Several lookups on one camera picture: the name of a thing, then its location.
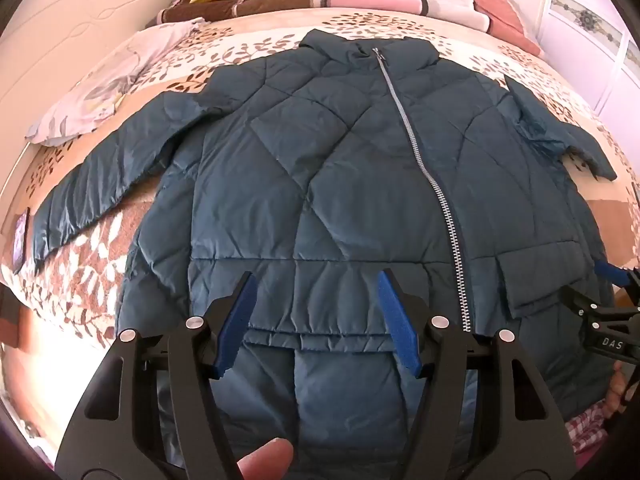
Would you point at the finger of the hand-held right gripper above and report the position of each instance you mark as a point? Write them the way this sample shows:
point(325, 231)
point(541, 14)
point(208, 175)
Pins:
point(612, 272)

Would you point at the teal quilted jacket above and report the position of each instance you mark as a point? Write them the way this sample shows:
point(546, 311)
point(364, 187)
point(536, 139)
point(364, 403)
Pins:
point(325, 185)

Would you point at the salmon pink pillow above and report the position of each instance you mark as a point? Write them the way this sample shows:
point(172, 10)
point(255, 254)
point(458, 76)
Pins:
point(500, 5)

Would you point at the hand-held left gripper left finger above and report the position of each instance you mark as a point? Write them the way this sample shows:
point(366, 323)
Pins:
point(235, 320)

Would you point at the pink plaid pants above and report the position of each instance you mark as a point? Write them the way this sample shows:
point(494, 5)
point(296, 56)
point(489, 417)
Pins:
point(590, 427)

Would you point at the white wardrobe with ornament panel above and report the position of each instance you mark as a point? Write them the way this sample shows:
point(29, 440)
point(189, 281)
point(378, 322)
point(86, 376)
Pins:
point(585, 20)

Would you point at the dark phone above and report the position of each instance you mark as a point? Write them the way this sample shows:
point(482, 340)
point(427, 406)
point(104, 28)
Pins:
point(20, 240)

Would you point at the white carved headboard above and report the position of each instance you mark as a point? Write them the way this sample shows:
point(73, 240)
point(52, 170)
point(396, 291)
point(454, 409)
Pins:
point(75, 5)

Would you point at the person's right hand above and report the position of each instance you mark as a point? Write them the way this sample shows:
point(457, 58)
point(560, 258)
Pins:
point(617, 387)

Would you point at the lavender floral cloth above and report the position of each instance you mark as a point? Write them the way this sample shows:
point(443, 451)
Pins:
point(110, 80)

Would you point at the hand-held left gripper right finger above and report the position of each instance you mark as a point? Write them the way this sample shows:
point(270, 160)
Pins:
point(397, 320)

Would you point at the leaf print bed blanket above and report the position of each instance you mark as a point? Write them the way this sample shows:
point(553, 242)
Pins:
point(90, 260)

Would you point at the brown folded blanket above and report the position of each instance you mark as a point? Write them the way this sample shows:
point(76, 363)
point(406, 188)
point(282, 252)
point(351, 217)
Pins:
point(240, 10)

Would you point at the person's left hand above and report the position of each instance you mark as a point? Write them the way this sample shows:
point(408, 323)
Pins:
point(265, 460)

